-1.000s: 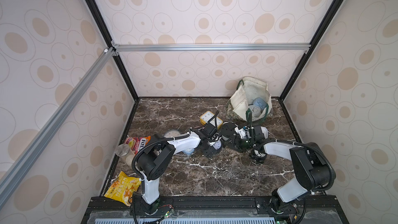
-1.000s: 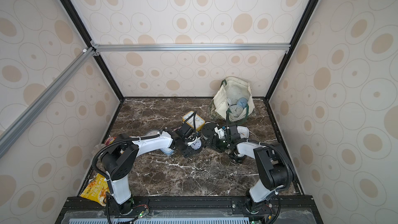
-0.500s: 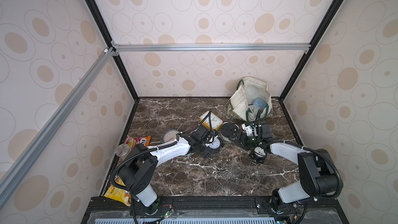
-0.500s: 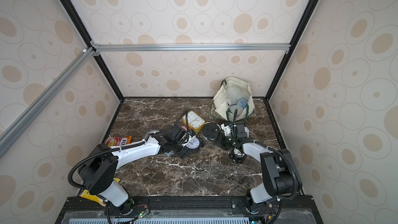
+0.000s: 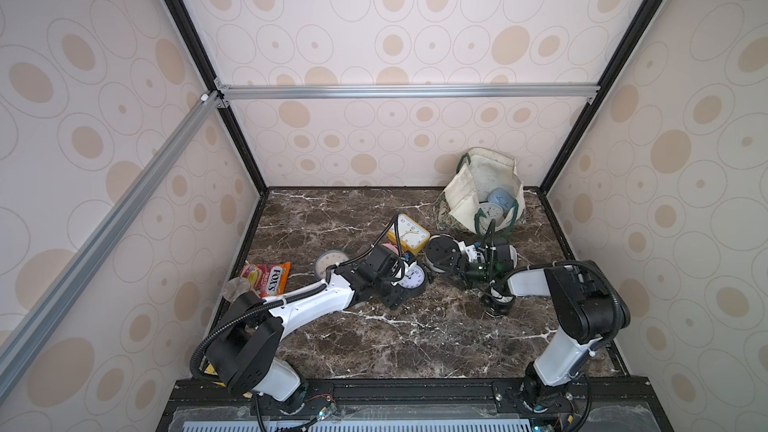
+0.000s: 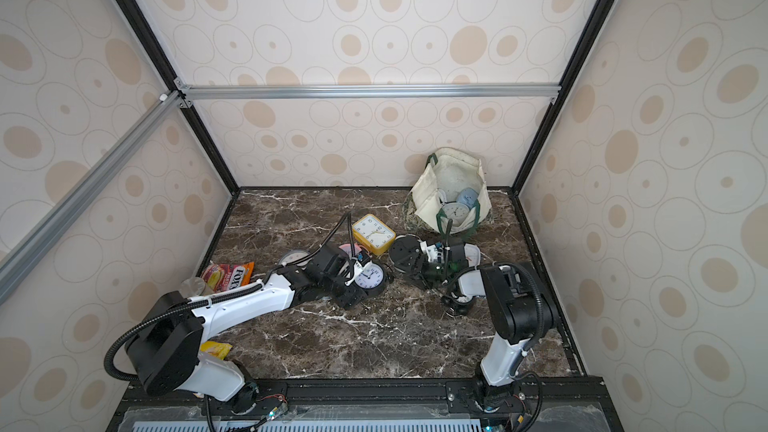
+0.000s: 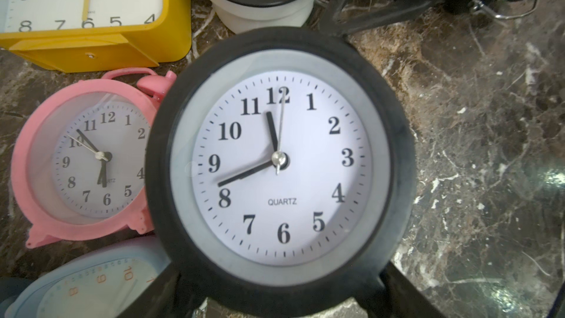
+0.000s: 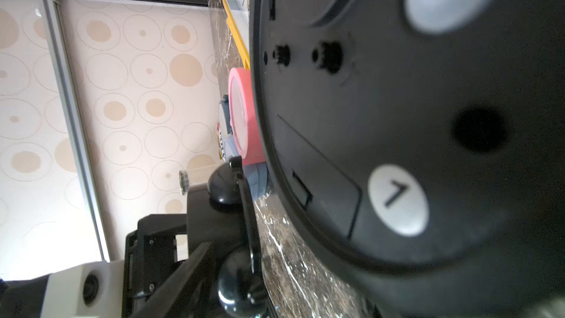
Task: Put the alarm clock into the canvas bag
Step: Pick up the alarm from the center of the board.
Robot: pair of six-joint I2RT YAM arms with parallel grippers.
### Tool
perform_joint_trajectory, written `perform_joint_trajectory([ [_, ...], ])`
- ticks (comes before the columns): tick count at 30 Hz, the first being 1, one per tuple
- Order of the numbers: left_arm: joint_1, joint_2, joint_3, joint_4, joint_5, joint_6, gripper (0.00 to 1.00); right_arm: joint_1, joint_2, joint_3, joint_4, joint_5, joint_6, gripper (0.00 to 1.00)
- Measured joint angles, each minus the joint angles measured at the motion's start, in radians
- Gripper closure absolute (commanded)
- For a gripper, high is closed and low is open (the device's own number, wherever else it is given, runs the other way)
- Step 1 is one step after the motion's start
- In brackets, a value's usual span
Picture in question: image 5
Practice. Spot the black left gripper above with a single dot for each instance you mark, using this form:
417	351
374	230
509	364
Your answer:
396	299

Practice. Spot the black twin-bell alarm clock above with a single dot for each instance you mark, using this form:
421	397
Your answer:
413	283

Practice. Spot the white twin-bell alarm clock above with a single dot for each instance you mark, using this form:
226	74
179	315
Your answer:
489	213

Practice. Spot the grey round alarm clock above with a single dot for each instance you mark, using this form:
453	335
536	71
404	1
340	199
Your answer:
326	260

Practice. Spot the blue square orange-hand clock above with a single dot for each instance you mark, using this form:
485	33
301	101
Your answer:
503	199

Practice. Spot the pink twin-bell alarm clock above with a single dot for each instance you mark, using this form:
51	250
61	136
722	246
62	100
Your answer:
391	247

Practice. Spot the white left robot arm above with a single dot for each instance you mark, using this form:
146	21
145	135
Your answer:
240	351

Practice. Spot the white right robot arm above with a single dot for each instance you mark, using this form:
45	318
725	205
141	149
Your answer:
589	310

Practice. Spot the white square orange-number clock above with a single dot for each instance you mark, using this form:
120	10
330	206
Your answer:
505	258

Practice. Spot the small black twin-bell clock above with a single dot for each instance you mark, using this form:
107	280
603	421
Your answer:
496	303

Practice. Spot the yellow square alarm clock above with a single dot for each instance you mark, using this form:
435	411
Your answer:
413	237

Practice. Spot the white clock black back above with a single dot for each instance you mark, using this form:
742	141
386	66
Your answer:
442	254

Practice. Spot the cream canvas tote bag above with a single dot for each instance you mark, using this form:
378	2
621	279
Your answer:
479	173

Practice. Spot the Fox's candy bag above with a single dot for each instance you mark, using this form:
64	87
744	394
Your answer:
267	279

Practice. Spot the clear plastic jar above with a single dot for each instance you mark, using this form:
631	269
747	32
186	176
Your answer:
234	288

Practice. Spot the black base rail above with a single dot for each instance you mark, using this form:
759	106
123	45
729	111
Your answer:
593	404

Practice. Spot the aluminium frame bar rear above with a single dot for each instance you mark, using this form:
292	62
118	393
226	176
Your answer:
227	93

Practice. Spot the aluminium frame bar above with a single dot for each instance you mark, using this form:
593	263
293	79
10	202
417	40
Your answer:
227	93
40	323

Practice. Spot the aluminium frame bar left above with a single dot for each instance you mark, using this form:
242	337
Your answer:
40	323

